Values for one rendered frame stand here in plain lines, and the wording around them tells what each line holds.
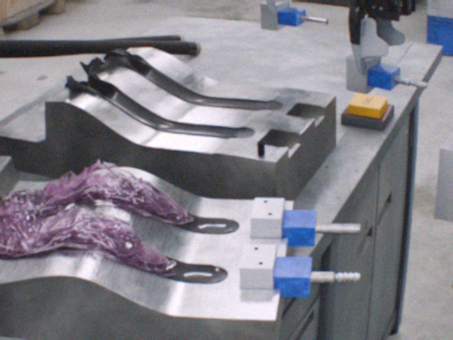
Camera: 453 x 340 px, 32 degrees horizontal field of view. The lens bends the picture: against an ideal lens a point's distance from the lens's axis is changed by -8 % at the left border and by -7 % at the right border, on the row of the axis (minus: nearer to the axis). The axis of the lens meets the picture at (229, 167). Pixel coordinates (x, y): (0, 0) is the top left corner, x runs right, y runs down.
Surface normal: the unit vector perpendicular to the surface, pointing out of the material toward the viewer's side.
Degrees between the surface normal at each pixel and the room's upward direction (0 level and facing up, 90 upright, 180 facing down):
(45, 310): 90
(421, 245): 0
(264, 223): 90
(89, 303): 90
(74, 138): 90
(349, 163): 0
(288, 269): 0
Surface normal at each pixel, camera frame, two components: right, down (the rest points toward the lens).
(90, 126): -0.42, 0.41
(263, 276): -0.13, 0.44
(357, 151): -0.04, -0.90
